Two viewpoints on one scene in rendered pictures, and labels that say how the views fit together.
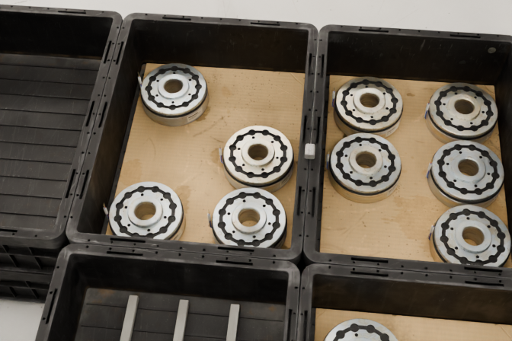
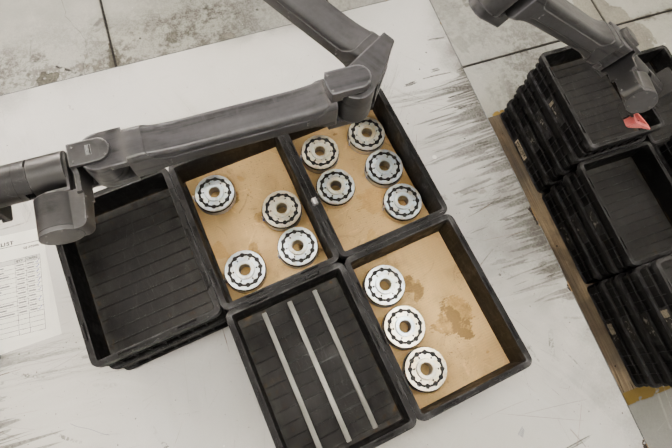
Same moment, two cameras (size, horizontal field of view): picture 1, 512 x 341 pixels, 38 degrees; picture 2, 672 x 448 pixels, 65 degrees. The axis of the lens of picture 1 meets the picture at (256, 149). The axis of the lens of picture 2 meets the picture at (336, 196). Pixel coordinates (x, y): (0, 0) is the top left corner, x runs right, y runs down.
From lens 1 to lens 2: 48 cm
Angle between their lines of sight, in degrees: 22
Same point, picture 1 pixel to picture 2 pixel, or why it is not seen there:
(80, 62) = (146, 199)
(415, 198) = (365, 191)
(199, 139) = (243, 213)
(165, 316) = (284, 313)
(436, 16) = (314, 66)
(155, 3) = not seen: hidden behind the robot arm
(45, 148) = (162, 260)
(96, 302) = (246, 326)
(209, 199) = (268, 243)
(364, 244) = (355, 227)
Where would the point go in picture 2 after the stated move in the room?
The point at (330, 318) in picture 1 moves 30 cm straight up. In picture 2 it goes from (359, 272) to (372, 241)
